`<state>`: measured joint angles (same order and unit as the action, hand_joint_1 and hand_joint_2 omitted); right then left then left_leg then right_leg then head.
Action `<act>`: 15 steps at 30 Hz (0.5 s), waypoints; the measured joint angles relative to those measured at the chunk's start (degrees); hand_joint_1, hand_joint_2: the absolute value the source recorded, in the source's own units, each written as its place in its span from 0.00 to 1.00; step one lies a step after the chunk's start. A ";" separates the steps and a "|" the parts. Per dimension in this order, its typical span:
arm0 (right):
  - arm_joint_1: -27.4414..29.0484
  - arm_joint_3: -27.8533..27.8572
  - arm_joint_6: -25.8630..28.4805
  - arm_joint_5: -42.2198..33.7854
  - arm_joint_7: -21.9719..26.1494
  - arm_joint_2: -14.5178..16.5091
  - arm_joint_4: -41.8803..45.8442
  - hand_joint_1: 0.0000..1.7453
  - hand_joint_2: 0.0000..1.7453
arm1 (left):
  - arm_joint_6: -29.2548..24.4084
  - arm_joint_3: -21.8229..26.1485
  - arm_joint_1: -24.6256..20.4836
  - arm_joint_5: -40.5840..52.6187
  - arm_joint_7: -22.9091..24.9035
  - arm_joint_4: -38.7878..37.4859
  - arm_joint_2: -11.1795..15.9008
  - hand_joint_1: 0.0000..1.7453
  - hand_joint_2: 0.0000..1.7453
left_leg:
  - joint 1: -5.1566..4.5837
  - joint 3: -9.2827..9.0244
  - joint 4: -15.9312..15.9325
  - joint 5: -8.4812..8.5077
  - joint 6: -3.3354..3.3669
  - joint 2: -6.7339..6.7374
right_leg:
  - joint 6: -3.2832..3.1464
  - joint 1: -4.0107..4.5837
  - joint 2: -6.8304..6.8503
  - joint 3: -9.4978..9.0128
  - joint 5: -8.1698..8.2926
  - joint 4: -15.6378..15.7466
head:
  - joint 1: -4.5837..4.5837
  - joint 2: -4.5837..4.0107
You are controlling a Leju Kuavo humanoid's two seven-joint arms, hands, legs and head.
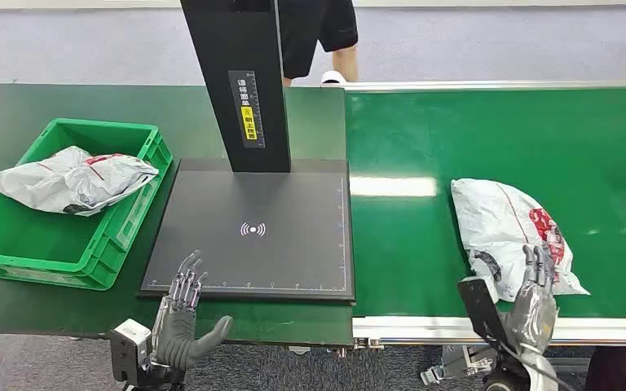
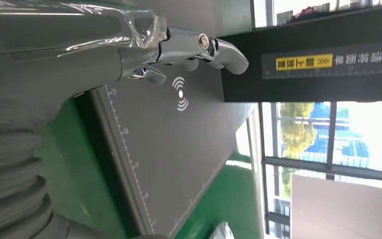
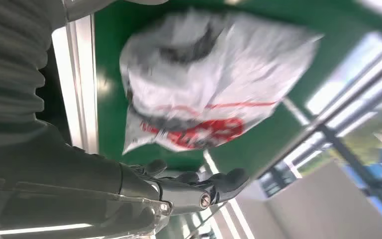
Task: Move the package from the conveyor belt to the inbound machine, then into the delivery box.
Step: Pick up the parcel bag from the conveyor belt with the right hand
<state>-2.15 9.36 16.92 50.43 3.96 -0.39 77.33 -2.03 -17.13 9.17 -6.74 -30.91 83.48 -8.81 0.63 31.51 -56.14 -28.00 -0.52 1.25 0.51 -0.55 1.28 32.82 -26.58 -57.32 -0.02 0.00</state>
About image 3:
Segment metal railing bars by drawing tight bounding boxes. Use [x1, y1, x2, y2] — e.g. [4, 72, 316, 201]
[253, 39, 382, 225]

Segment aluminium conveyor frame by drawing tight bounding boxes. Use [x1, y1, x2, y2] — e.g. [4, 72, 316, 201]
[51, 13, 99, 156]

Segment white package small red dot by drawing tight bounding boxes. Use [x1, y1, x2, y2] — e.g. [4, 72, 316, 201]
[119, 8, 324, 156]

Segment green conveyor belt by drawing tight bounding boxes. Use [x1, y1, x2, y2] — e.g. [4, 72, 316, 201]
[94, 0, 382, 239]

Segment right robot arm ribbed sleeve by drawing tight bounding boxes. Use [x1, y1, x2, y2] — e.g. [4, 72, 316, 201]
[0, 0, 70, 146]

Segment dark control box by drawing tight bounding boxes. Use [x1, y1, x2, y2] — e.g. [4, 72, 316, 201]
[258, 161, 298, 199]

